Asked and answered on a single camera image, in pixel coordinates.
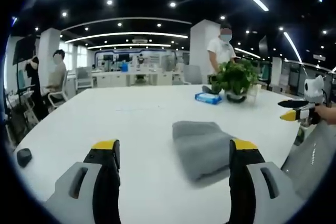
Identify grey towel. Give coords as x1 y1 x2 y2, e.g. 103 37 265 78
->
172 121 245 183

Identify person's right hand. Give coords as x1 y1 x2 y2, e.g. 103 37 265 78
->
314 104 336 125

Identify grey office chair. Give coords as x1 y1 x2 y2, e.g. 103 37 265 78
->
173 65 203 86
280 121 336 201

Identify small black case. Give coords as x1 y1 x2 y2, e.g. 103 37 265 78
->
16 148 33 168

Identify green potted plant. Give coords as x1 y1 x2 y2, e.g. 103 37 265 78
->
211 60 260 103

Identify blue wet wipes pack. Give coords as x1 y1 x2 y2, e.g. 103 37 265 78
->
194 92 223 105

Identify white office chair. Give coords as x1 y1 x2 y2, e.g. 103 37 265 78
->
75 67 93 94
46 70 69 109

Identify black wall monitor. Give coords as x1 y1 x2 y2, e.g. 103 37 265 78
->
12 35 37 65

